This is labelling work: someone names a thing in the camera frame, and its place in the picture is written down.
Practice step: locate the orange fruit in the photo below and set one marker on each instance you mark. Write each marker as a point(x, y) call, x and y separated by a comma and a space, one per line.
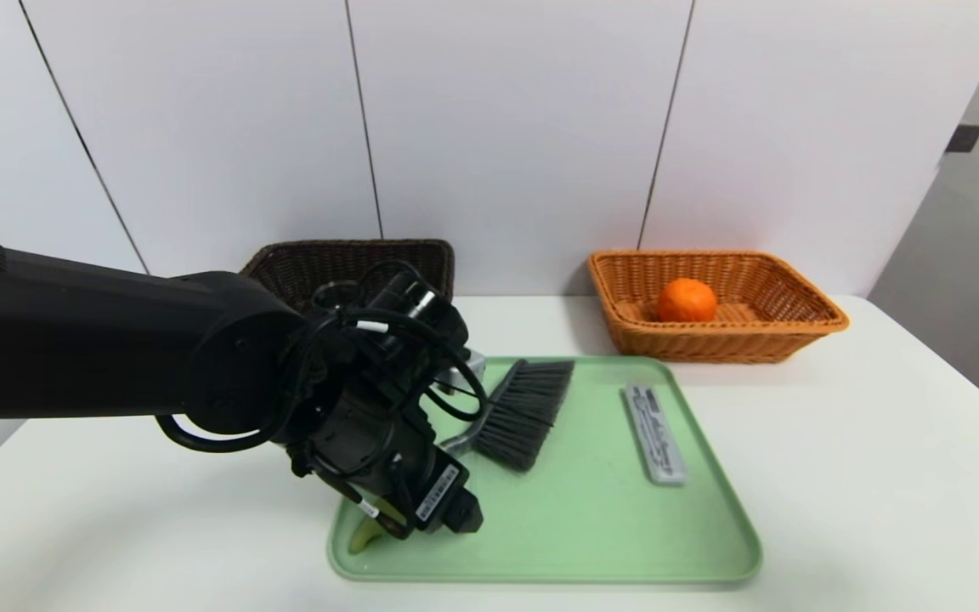
point(687, 300)

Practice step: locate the dark brown wicker basket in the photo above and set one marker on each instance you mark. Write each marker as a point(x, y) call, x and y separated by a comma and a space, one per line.
point(311, 263)

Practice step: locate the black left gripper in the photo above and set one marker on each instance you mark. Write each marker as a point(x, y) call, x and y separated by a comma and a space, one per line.
point(438, 495)

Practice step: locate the grey white printed eraser bar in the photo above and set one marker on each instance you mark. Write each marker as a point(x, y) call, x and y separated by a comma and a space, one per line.
point(655, 433)

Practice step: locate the light green plastic tray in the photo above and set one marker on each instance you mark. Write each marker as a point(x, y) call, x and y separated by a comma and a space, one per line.
point(583, 527)

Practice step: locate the left wrist camera unit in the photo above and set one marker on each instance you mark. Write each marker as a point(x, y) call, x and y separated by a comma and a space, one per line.
point(421, 310)

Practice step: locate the dark wall fixture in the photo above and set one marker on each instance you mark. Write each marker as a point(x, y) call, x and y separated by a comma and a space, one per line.
point(964, 138)

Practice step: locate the orange wicker basket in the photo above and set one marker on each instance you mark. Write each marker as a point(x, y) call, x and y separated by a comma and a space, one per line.
point(761, 340)

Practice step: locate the orange and black left arm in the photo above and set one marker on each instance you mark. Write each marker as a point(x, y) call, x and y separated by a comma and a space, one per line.
point(99, 348)

